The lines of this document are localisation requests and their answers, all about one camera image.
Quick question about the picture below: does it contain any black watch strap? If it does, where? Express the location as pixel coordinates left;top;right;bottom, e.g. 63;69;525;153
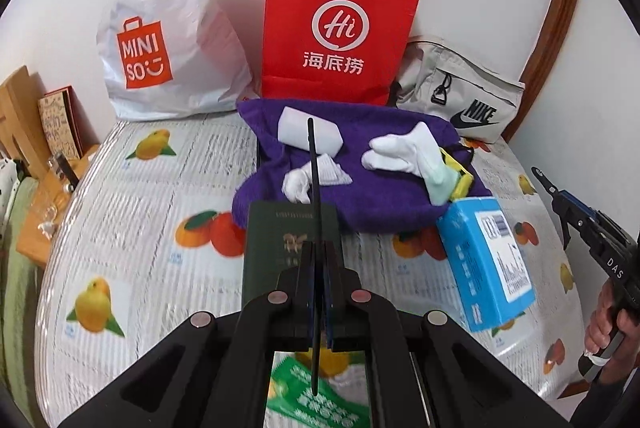
306;117;322;398

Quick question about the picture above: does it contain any fruit print tablecloth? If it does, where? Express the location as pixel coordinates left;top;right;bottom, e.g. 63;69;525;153
35;114;584;426

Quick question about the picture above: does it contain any grey Nike waist bag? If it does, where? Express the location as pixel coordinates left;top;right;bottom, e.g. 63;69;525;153
395;38;525;144

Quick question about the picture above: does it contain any yellow and black cloth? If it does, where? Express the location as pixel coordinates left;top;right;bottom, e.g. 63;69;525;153
440;148;474;203

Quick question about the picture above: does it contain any green and gold box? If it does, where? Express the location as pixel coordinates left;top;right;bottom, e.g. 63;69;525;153
242;200;316;307

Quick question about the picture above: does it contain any white glove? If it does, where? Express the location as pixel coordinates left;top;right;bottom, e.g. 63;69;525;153
361;122;459;206

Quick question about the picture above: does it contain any person's right hand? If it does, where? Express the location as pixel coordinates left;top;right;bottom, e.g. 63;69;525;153
585;279;640;385

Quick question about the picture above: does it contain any wooden headboard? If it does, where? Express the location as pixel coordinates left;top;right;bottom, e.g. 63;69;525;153
1;66;70;267

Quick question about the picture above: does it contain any white Miniso plastic bag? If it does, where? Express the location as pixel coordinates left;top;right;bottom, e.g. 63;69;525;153
96;0;255;121

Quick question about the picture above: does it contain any purple towel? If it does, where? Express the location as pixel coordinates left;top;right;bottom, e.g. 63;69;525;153
232;98;460;234

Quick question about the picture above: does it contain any red paper shopping bag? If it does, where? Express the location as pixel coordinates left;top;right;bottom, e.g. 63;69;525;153
260;0;420;106

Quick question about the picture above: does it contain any white plush toy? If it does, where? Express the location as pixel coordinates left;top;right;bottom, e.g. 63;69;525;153
0;157;26;238

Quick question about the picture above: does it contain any blue and white carton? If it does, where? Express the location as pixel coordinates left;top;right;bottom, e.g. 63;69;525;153
436;197;536;332

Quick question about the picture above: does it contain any green snack packet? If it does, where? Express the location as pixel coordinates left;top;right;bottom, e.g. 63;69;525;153
267;356;371;428

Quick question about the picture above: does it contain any brown patterned book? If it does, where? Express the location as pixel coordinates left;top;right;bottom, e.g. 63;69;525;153
37;85;84;159

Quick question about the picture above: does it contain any white sock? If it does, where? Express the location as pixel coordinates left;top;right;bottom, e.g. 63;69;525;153
281;154;352;205

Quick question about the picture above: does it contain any brown wooden door frame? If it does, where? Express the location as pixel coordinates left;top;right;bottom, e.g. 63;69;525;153
502;0;578;142

